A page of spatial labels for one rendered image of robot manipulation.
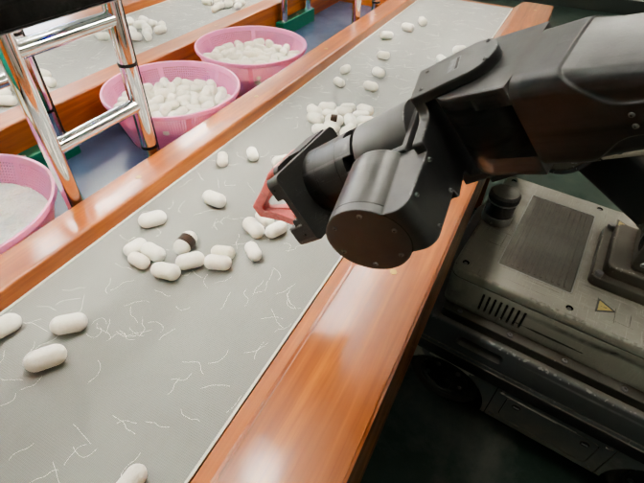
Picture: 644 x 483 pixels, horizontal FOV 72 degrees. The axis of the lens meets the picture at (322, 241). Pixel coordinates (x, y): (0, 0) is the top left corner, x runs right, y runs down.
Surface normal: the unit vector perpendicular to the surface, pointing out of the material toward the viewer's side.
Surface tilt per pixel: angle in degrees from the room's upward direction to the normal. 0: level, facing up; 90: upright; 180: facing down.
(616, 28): 29
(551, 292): 0
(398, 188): 39
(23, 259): 0
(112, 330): 0
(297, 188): 50
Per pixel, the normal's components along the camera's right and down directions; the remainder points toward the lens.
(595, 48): -0.51, -0.55
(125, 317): 0.03, -0.73
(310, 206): 0.70, -0.22
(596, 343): -0.55, 0.56
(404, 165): -0.61, -0.63
